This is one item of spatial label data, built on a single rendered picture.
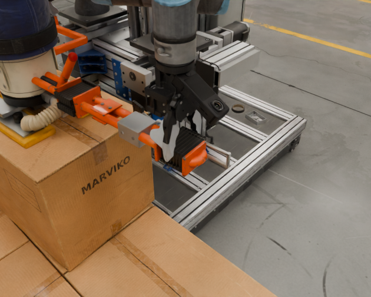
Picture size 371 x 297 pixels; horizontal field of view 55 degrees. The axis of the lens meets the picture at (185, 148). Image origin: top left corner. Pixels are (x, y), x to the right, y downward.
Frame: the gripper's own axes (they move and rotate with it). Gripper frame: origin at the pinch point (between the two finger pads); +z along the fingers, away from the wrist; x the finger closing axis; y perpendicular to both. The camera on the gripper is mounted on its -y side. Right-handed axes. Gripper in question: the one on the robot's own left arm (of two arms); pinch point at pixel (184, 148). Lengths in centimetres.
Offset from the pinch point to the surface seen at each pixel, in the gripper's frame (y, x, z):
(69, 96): 34.8, 3.3, -1.4
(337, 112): 16, -214, 108
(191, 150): -3.3, 1.6, -2.1
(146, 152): 30.0, -17.0, 28.1
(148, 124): 11.0, -0.5, -1.2
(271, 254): -5, -64, 108
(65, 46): 63, -17, 0
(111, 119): 19.6, 3.0, -0.5
